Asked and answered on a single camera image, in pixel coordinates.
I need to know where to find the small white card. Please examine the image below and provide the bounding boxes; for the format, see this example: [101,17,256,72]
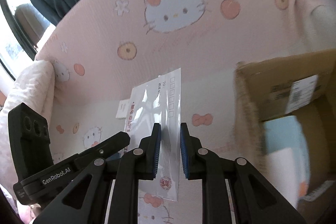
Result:
[116,99,129,119]

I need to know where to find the clear sleeved white envelope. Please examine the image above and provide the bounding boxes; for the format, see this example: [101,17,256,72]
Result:
[123,69,181,201]

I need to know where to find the light blue paper roll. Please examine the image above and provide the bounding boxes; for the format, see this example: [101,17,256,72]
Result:
[264,115,310,203]

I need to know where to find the white shipping label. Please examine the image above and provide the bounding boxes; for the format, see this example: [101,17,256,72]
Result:
[285,75,318,114]

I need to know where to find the brown cardboard box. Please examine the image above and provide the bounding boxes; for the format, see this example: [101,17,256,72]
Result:
[235,50,335,223]

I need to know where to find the pink Hello Kitty blanket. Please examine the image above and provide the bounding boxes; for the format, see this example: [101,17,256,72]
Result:
[0,0,336,224]

